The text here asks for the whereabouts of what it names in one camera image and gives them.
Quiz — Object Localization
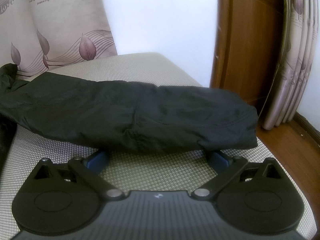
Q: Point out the black jacket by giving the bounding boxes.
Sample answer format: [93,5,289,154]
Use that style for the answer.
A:
[1,63,258,153]

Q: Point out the brown wooden door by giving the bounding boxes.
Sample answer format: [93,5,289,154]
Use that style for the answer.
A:
[210,0,284,112]

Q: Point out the leaf patterned curtain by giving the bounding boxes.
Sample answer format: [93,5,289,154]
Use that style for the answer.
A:
[1,0,117,79]

